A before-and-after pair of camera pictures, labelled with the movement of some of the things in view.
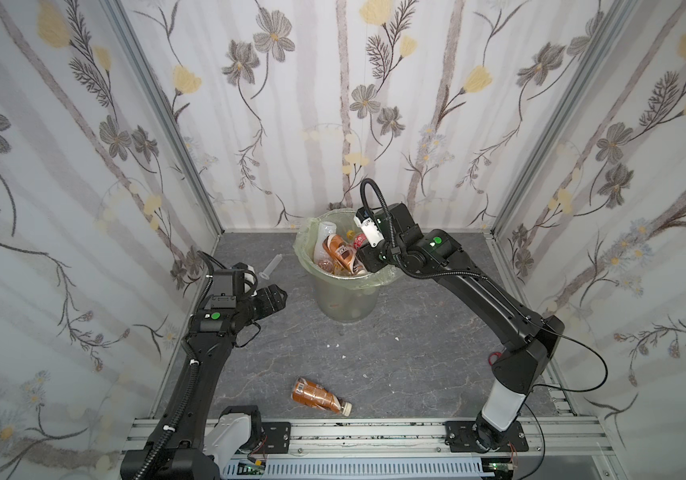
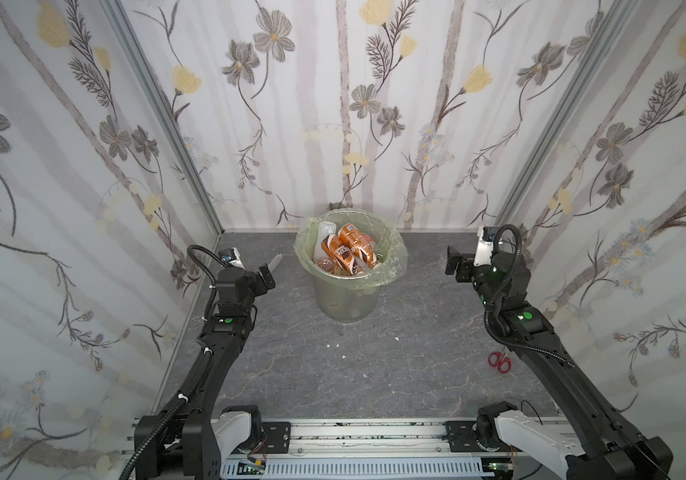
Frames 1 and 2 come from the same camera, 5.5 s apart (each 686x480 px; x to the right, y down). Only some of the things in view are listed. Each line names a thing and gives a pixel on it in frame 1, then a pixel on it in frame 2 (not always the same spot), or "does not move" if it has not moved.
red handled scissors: x=498 y=355 does not move
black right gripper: x=379 y=253 → x=458 y=265
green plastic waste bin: x=341 y=298 does not move
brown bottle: x=319 y=396 → x=355 y=239
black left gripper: x=273 y=298 → x=261 y=279
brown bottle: x=341 y=250 does not move
